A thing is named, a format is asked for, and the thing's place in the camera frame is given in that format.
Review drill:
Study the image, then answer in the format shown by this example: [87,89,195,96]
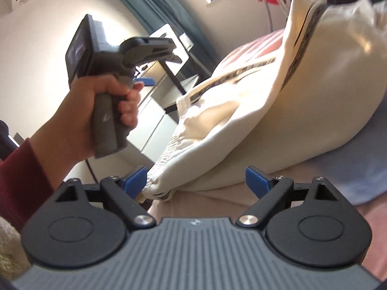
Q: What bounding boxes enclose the black white chair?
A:
[149,23,213,113]

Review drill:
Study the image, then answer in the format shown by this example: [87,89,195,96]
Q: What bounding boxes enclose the person left hand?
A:
[30,75,144,189]

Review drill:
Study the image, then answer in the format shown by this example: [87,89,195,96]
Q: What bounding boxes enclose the white dressing table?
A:
[63,59,200,185]

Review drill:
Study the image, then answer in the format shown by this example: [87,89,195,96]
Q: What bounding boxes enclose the teal curtain left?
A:
[121,0,220,72]

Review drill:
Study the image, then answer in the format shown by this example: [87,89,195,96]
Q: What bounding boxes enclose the red sleeved forearm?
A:
[0,139,54,231]

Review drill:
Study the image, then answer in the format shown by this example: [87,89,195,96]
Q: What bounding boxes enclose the cream white sweatpants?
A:
[142,0,386,200]

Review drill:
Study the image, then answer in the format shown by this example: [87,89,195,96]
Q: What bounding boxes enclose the pastel tie-dye bed sheet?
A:
[150,30,386,277]

